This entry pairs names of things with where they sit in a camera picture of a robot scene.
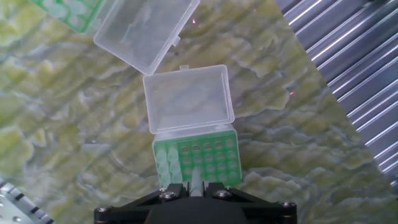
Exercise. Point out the green marble patterned mat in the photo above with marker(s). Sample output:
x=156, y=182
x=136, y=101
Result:
x=280, y=140

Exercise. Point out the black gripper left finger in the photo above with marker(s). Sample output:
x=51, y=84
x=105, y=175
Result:
x=124, y=214

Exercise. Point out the clear tip box green rack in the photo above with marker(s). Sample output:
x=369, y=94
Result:
x=189, y=99
x=140, y=34

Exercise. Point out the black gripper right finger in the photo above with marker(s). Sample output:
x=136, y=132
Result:
x=270, y=214

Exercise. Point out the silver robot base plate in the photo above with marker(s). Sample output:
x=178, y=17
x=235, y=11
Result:
x=9, y=211

